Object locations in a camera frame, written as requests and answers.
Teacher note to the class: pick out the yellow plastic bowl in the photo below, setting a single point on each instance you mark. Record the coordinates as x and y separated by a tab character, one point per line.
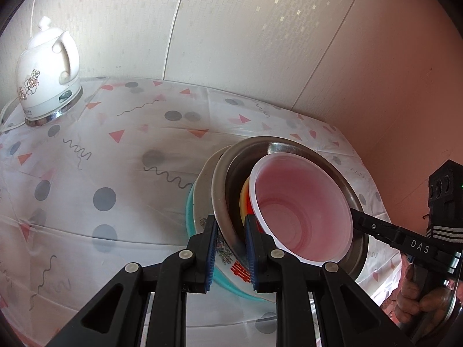
244	202

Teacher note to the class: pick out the large white dragon print plate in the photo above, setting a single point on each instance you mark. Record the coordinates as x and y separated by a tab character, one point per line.
202	206

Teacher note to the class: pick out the white floral electric kettle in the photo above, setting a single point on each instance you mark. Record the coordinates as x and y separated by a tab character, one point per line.
43	79

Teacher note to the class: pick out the person's right hand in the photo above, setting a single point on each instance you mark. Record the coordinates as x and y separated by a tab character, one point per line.
408	303

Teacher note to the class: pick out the patterned plastic tablecloth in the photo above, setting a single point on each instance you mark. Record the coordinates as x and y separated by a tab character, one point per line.
108	151

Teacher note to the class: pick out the teal plastic plate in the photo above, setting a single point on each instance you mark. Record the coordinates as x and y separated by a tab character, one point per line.
231	282

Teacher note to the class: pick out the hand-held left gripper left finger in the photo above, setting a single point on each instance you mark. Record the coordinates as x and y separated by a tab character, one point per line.
211	253

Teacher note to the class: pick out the red plastic bowl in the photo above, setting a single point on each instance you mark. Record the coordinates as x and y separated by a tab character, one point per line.
300	206

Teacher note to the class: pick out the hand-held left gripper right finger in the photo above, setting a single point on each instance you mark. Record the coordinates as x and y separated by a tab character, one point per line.
252	253

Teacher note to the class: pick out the stainless steel bowl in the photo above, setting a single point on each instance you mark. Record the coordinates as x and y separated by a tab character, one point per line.
224	188

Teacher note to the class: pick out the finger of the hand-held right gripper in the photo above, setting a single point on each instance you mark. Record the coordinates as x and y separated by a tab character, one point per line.
372	226

